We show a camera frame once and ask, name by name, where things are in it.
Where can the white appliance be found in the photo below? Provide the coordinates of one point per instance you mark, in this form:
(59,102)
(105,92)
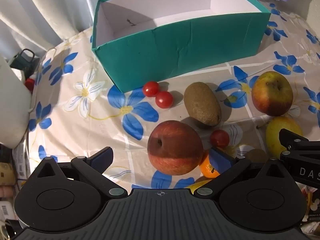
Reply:
(10,105)

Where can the white curtain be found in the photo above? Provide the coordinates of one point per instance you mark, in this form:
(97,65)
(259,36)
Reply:
(37,10)

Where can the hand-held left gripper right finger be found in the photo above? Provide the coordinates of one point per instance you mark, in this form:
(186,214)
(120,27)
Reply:
(220,161)

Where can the red capped bottle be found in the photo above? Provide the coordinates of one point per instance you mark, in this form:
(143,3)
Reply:
(30,83)

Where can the red cherry tomato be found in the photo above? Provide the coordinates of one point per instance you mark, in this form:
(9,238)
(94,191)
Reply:
(164,99)
(220,138)
(150,88)

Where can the orange tangerine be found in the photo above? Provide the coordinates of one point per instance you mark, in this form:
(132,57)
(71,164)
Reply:
(205,168)

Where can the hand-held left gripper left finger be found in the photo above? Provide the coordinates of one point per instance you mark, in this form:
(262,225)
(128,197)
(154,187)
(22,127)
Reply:
(102,158)

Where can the small yellow pear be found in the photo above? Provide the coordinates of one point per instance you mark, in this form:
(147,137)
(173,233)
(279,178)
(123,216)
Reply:
(197,185)

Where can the long brown kiwi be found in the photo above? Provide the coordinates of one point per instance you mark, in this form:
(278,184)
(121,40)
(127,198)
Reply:
(202,103)

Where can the teal cardboard box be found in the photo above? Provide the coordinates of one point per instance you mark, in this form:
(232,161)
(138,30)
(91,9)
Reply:
(175,45)

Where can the printed paper bag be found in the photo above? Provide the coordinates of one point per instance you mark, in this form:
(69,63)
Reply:
(310,205)

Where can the white labelled packet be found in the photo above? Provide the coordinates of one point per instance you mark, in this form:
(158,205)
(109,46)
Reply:
(21,160)

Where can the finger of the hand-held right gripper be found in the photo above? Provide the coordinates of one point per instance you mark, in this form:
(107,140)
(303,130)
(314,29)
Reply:
(296,145)

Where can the dark green mug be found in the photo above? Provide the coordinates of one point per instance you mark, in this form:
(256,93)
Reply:
(23,60)

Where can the round brown kiwi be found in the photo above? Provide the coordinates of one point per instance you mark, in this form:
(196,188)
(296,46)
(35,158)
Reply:
(255,155)

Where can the green and red apple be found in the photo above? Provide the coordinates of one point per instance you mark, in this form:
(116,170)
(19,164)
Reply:
(272,93)

